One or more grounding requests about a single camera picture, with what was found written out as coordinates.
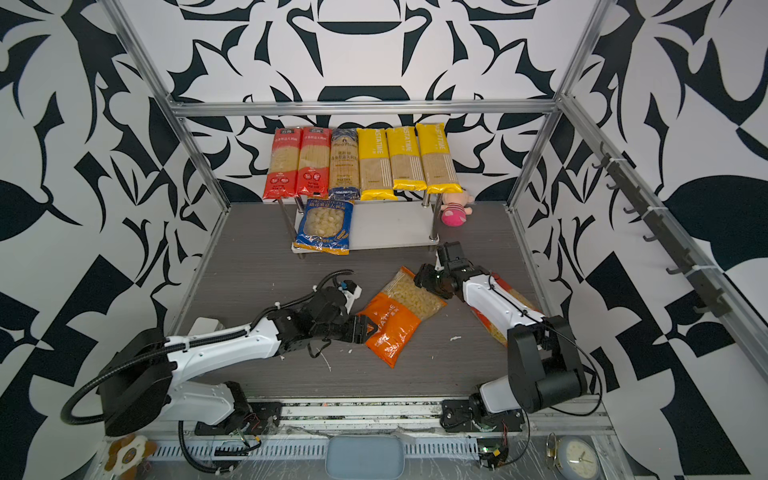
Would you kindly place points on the grey blue pad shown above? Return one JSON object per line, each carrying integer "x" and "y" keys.
{"x": 365, "y": 457}

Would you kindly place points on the yellow spaghetti bag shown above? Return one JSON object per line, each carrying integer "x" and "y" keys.
{"x": 437, "y": 162}
{"x": 405, "y": 159}
{"x": 376, "y": 180}

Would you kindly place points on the red spaghetti bag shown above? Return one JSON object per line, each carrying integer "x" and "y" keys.
{"x": 281, "y": 181}
{"x": 314, "y": 162}

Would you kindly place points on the orange pasta bag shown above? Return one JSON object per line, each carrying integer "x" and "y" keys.
{"x": 398, "y": 310}

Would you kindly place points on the white two-tier shelf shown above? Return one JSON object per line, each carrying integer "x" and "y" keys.
{"x": 408, "y": 221}

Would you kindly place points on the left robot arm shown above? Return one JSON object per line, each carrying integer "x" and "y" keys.
{"x": 155, "y": 378}

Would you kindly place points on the analog clock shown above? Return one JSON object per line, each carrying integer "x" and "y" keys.
{"x": 572, "y": 457}

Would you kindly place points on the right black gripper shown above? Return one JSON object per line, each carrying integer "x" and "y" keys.
{"x": 426, "y": 272}

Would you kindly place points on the white box beside floor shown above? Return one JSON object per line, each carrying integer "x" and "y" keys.
{"x": 205, "y": 325}

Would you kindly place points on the blue orange orecchiette bag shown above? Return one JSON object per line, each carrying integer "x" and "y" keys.
{"x": 325, "y": 226}

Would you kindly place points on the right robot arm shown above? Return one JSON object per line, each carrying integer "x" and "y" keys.
{"x": 544, "y": 367}

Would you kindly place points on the pink plush pig toy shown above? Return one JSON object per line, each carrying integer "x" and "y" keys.
{"x": 455, "y": 208}

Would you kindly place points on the blue gold spaghetti bag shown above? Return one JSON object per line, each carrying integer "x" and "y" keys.
{"x": 344, "y": 167}

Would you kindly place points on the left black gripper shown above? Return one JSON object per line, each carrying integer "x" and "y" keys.
{"x": 359, "y": 335}

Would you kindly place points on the red macaroni bag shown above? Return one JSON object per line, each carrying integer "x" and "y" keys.
{"x": 500, "y": 309}

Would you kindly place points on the wall hook rail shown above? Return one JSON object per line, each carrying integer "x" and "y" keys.
{"x": 660, "y": 223}

